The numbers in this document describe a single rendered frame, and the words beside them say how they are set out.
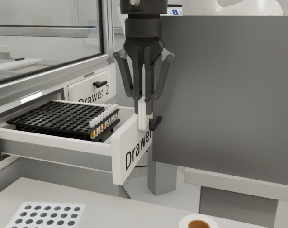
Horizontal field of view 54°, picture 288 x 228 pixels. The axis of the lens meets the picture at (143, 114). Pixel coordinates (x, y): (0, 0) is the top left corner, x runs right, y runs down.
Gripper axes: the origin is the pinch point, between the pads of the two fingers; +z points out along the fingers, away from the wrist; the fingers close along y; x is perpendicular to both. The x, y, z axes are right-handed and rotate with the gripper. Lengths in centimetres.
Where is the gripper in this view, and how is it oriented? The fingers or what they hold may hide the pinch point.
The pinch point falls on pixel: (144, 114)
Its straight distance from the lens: 62.1
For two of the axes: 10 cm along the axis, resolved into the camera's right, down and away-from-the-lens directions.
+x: 3.1, -3.2, 9.0
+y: 9.5, 1.0, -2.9
